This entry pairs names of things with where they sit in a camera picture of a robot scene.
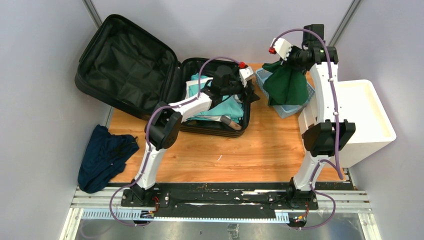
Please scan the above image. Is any light teal garment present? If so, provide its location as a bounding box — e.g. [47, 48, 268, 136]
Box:
[189, 73, 244, 123]

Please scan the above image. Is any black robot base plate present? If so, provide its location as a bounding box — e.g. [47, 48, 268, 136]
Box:
[120, 181, 355, 221]

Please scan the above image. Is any left aluminium frame post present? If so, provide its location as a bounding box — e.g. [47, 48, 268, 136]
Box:
[82, 0, 103, 29]

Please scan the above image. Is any aluminium frame post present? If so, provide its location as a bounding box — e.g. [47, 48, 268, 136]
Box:
[82, 0, 103, 29]
[329, 0, 363, 46]

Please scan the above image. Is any light blue plastic basket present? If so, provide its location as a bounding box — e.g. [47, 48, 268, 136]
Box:
[255, 63, 315, 119]

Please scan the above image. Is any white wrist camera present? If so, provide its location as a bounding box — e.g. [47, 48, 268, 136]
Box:
[268, 37, 293, 61]
[239, 66, 255, 88]

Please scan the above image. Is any white garment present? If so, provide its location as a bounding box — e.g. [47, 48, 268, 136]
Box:
[185, 77, 213, 99]

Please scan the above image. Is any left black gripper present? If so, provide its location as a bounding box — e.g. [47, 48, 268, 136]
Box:
[220, 78, 260, 105]

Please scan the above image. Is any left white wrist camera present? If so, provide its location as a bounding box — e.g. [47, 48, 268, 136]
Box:
[239, 66, 255, 88]

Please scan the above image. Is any white three-drawer storage unit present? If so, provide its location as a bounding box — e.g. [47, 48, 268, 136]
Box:
[297, 79, 397, 169]

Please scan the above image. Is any black ribbed hard-shell suitcase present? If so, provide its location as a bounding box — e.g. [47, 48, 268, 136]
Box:
[74, 14, 240, 120]

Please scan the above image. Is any dark blue cloth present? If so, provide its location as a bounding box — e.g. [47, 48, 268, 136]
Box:
[77, 124, 140, 194]

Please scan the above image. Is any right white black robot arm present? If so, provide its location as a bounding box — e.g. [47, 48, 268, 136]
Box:
[281, 24, 356, 209]

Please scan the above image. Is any dark green garment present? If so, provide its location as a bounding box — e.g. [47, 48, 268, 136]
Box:
[262, 61, 309, 106]

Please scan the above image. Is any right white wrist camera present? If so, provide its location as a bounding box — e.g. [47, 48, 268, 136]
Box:
[268, 37, 293, 61]

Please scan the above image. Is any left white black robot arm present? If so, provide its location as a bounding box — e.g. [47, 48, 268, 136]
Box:
[130, 66, 254, 207]

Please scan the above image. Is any right aluminium frame post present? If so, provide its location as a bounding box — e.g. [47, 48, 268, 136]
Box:
[329, 0, 363, 46]

